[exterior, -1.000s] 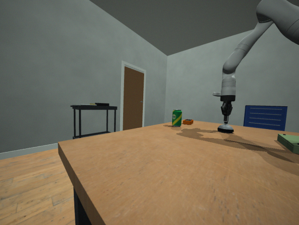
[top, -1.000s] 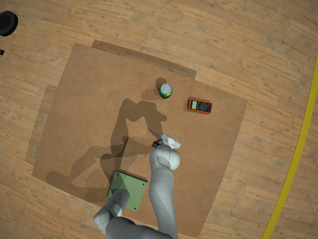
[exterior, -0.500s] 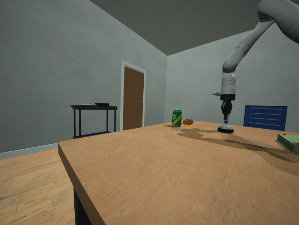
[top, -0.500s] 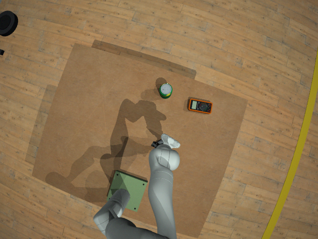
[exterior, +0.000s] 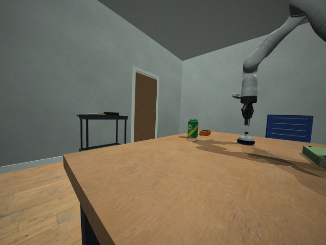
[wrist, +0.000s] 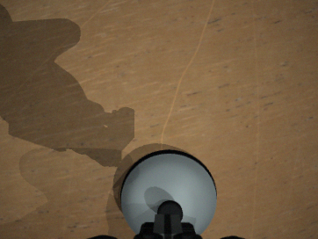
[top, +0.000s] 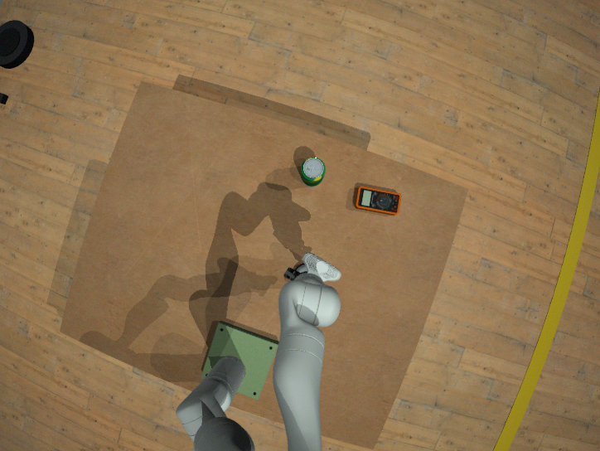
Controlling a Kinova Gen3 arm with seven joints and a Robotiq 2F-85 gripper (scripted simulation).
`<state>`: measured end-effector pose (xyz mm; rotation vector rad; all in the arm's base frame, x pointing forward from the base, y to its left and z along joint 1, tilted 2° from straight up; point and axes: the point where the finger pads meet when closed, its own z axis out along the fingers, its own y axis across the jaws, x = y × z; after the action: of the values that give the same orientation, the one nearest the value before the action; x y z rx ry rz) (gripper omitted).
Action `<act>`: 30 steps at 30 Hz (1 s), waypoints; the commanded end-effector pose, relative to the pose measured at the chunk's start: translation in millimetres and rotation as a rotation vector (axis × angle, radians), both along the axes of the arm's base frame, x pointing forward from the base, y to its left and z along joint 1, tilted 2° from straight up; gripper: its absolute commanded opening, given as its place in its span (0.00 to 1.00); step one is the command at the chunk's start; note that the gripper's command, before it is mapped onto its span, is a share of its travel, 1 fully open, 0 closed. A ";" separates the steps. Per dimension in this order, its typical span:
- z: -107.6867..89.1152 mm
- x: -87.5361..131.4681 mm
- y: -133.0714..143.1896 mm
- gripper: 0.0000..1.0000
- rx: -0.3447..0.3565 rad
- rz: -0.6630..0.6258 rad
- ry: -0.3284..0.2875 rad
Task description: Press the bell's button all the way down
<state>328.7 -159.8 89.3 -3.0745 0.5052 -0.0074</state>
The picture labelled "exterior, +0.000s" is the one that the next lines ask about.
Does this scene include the orange digital multimeter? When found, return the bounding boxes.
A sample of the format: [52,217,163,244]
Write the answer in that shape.
[199,130,211,136]

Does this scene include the grey metal bell dome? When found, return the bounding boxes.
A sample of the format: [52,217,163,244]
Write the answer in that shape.
[237,132,255,145]

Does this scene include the green drink can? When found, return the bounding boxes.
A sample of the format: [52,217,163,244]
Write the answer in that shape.
[187,119,199,138]

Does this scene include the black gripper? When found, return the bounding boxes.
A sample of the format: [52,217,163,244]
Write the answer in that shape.
[240,96,257,126]

